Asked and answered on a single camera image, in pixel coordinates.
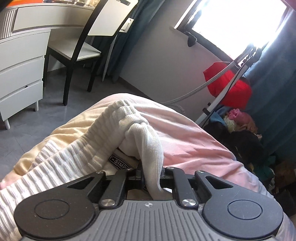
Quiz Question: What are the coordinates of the orange tray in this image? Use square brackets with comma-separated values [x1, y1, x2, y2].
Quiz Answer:
[5, 0, 42, 6]

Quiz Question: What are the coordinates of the cream knit garment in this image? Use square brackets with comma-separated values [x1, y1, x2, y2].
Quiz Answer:
[0, 100, 167, 241]

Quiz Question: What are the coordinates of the black item on sill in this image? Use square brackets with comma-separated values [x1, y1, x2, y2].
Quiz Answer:
[187, 32, 197, 47]

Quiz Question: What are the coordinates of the bed with pastel blanket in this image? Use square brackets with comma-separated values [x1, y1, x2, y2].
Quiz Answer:
[0, 93, 296, 241]

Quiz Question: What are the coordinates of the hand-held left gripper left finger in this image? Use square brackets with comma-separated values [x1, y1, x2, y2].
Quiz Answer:
[67, 169, 142, 208]

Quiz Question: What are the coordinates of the garment steamer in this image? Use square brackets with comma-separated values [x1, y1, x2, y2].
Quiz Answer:
[162, 44, 263, 124]

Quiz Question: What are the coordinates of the pile of colourful clothes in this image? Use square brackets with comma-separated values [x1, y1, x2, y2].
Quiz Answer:
[203, 105, 278, 186]

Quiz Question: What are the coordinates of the white wall switch plate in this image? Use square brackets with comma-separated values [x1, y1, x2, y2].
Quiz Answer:
[120, 17, 134, 32]

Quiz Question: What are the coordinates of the white dressing table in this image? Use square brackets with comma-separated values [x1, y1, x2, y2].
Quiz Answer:
[0, 0, 97, 130]

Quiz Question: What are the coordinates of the black and white chair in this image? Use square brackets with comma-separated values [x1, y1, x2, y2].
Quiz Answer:
[44, 0, 139, 106]

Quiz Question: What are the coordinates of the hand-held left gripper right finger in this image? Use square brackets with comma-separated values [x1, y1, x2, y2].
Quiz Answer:
[165, 167, 234, 207]

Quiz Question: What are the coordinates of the dark framed window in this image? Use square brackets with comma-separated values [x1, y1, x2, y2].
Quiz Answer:
[173, 0, 289, 61]

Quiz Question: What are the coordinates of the red bag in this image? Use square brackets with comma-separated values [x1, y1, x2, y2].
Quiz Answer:
[203, 61, 253, 108]

